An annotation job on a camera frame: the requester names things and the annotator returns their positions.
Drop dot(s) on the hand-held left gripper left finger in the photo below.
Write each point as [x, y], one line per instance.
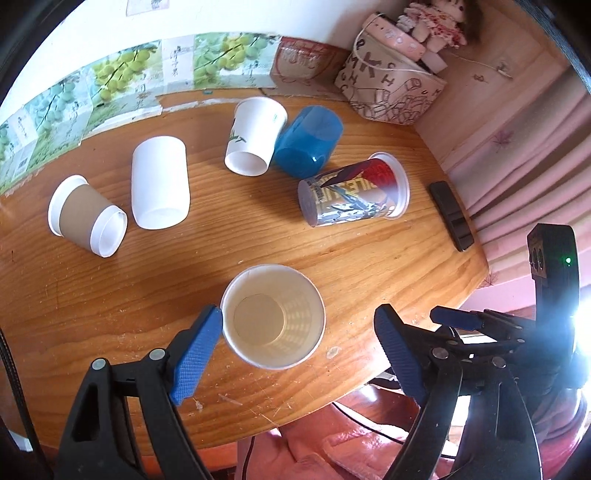
[196, 353]

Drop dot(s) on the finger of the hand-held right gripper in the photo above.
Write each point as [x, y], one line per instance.
[455, 318]
[475, 346]

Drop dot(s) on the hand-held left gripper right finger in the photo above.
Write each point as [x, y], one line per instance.
[400, 357]

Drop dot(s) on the plain white paper cup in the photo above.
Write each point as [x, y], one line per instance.
[272, 318]

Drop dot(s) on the colourful printed paper cup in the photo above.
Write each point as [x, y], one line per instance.
[353, 191]

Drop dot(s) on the brown sleeve paper cup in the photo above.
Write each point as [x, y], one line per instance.
[85, 221]

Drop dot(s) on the tall white plastic cup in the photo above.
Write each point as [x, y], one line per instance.
[159, 184]

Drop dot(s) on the white cup with green print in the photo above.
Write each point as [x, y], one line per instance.
[254, 138]

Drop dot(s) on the blue plastic cup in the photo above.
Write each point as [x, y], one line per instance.
[307, 143]

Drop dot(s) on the pink cloth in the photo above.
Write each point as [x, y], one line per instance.
[351, 443]

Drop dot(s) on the black remote control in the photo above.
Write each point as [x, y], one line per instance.
[452, 214]

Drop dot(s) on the pink curtain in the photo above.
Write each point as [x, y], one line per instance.
[531, 161]

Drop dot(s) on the patterned fabric bag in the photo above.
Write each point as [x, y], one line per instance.
[388, 87]

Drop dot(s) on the grape print cardboard box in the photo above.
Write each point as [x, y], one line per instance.
[134, 81]

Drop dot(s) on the red print cardboard box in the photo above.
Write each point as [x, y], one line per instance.
[307, 62]

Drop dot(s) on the rag doll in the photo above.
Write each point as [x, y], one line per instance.
[436, 23]

